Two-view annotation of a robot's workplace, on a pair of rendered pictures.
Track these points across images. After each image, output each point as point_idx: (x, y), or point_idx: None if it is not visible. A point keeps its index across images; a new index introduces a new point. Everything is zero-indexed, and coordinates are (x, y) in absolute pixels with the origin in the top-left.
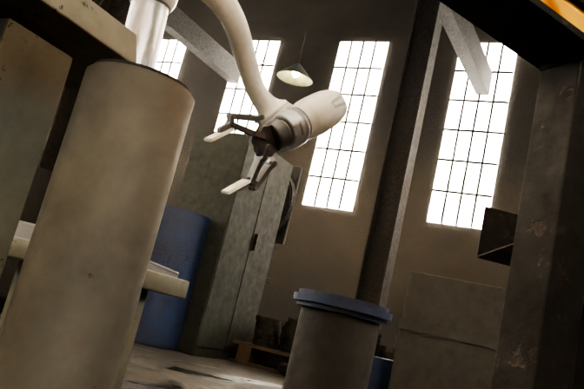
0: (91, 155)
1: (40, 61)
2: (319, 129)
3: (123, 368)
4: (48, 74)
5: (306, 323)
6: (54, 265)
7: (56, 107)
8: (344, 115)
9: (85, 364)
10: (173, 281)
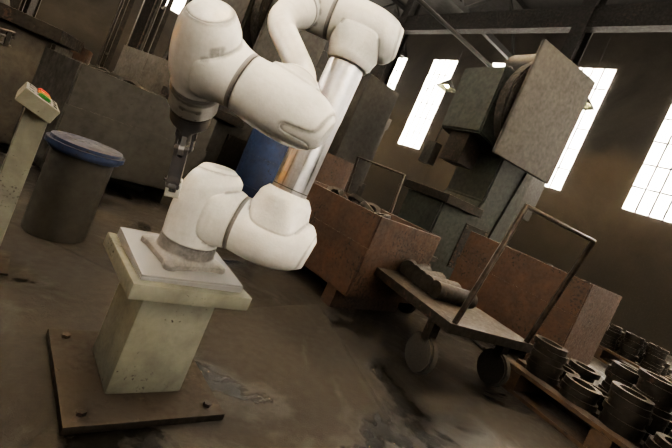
0: None
1: (22, 113)
2: (170, 73)
3: (120, 349)
4: (21, 116)
5: None
6: None
7: (18, 126)
8: (183, 24)
9: None
10: (125, 274)
